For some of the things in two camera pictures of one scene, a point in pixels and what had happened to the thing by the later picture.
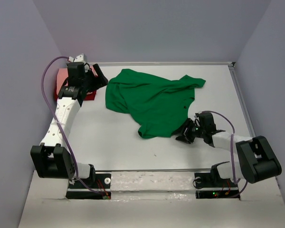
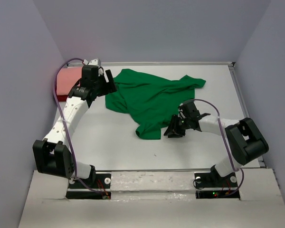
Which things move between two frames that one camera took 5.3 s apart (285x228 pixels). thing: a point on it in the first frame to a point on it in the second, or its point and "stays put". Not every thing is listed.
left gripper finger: x=101 y=80 to x=112 y=87
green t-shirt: x=160 y=105 stays put
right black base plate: x=207 y=188 stays put
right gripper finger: x=186 y=131 to x=176 y=128
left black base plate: x=98 y=186 stays put
